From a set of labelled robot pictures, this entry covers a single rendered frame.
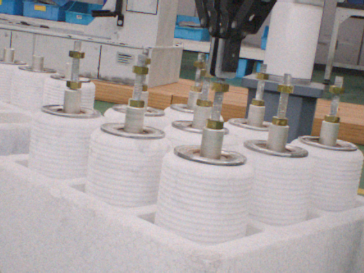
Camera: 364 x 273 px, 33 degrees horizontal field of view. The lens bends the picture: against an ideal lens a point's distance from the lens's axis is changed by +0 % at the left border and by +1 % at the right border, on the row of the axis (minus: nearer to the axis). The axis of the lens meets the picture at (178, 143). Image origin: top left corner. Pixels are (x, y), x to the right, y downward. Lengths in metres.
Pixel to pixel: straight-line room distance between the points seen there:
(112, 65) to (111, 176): 2.16
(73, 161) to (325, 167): 0.31
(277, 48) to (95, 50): 1.78
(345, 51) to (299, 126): 7.86
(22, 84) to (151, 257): 0.71
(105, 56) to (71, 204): 2.17
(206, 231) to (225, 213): 0.03
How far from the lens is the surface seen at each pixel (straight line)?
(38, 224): 0.74
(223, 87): 0.61
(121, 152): 0.67
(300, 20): 1.14
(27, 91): 1.24
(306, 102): 1.13
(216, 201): 0.59
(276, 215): 0.70
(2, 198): 0.80
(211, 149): 0.62
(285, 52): 1.14
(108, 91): 2.75
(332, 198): 0.79
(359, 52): 8.98
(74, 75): 0.79
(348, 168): 0.79
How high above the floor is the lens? 0.38
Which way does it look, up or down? 11 degrees down
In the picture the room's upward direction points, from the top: 8 degrees clockwise
